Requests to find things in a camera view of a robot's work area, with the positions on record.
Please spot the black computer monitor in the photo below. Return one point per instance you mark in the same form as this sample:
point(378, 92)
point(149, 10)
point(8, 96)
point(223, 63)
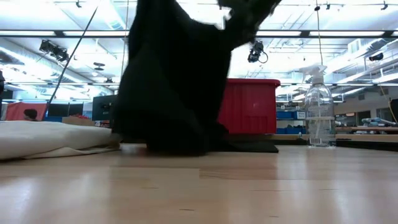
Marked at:
point(102, 107)

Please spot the blue storage bin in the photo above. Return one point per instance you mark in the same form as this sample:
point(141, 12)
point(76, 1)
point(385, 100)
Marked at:
point(284, 115)
point(289, 130)

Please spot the black t-shirt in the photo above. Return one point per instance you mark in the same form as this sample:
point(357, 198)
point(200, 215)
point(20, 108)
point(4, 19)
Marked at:
point(168, 93)

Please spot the person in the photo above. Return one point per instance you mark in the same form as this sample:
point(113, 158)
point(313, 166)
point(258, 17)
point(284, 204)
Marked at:
point(30, 114)

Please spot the white canvas tote bag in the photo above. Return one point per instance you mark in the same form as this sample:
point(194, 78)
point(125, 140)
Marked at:
point(46, 137)

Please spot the brown cardboard box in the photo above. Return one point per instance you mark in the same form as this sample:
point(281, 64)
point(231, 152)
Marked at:
point(77, 121)

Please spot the red plastic laundry bin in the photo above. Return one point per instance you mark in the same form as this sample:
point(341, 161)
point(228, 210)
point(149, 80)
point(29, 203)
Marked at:
point(248, 105)

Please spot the black hanging camera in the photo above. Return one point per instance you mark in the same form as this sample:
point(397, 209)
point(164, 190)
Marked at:
point(255, 51)

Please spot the black overhead crossbar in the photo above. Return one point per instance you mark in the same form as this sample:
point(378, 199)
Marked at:
point(305, 33)

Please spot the clear plastic spray bottle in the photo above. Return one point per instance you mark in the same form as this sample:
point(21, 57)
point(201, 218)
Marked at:
point(318, 105)

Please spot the black ceiling dome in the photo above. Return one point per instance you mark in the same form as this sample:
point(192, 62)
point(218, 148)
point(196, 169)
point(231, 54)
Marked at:
point(376, 57)

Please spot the light blue machine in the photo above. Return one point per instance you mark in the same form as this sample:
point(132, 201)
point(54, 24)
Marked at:
point(377, 121)

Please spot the distant wooden table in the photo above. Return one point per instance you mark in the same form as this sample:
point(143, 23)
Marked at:
point(367, 128)

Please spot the red partition cloth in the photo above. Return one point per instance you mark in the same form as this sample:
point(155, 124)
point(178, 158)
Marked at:
point(15, 112)

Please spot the black ceiling spotlight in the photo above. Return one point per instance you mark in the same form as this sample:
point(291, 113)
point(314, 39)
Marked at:
point(53, 49)

